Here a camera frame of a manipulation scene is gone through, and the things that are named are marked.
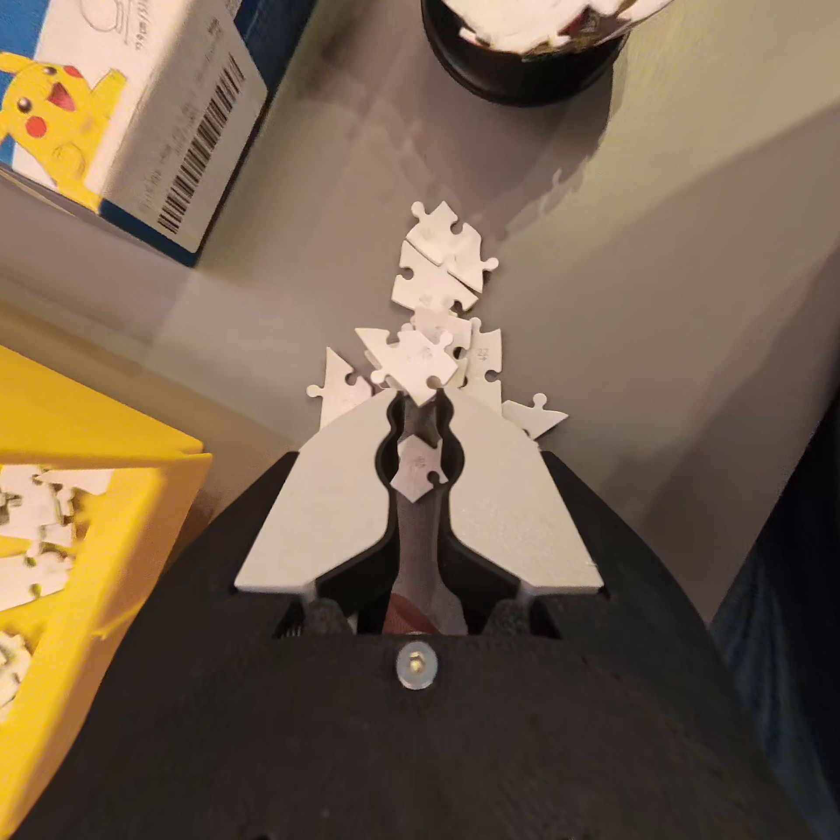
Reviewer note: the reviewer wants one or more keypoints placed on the yellow plastic bin holding pieces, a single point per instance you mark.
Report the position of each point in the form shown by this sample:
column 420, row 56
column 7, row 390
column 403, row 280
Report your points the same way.
column 98, row 623

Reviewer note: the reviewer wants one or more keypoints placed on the person's blue jeans leg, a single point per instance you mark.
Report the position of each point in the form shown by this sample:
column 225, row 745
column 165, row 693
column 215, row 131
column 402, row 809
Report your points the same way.
column 787, row 590

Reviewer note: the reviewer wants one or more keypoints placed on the white jigsaw piece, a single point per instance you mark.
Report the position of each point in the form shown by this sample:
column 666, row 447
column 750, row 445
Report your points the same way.
column 417, row 361

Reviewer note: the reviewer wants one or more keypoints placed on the pile of puzzle pieces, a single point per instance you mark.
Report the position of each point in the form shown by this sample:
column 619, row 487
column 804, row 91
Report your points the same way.
column 33, row 512

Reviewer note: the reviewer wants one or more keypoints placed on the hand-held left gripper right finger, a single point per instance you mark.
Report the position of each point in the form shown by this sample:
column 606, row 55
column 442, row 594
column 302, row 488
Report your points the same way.
column 525, row 525

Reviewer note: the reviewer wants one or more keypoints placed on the blue puzzle box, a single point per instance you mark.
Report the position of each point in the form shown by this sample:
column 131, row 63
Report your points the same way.
column 151, row 98

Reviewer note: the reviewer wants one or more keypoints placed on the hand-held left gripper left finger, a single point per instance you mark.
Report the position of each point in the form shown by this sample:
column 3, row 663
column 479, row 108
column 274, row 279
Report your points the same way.
column 315, row 525

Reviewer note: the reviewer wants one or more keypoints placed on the black round ball stand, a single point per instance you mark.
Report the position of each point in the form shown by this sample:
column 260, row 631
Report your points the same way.
column 512, row 79

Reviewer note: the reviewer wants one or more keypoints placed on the heap of jigsaw pieces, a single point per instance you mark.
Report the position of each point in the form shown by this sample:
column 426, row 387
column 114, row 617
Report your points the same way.
column 446, row 262

